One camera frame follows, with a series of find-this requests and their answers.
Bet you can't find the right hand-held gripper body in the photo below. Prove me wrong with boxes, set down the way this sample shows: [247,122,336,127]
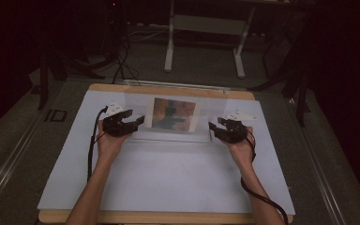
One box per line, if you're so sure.
[219,110,258,144]

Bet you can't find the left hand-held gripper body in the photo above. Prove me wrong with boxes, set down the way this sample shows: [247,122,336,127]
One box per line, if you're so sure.
[102,101,139,138]

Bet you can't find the clear acrylic photo frame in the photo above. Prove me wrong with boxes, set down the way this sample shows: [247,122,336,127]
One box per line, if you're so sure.
[124,83,233,144]

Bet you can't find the printed photo card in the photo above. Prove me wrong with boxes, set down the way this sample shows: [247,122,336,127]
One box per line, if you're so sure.
[144,97,202,134]

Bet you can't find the person's left hand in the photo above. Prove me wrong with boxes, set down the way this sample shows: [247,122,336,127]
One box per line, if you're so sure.
[96,120,129,161]

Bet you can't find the person's right hand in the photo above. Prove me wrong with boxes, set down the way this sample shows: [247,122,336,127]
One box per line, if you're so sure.
[227,126,257,169]

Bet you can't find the light blue table mat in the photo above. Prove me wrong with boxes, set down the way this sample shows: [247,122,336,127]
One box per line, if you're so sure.
[37,90,296,216]

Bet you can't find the black metal stand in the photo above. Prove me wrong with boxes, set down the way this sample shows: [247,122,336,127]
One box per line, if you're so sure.
[37,46,106,111]
[247,12,312,128]

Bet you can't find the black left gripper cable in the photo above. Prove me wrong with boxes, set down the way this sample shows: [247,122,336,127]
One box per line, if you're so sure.
[86,105,109,183]

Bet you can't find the metal floor rail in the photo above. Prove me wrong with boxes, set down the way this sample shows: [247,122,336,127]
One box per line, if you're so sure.
[0,102,50,214]
[285,98,349,225]
[123,79,248,92]

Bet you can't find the black floor cables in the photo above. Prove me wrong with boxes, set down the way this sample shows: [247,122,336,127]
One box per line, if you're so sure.
[112,31,143,86]

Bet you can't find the black floor bracket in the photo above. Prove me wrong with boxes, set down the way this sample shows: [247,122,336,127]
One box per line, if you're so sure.
[44,109,68,123]

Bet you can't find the white metal desk frame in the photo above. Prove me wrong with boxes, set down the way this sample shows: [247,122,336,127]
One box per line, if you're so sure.
[163,0,257,80]

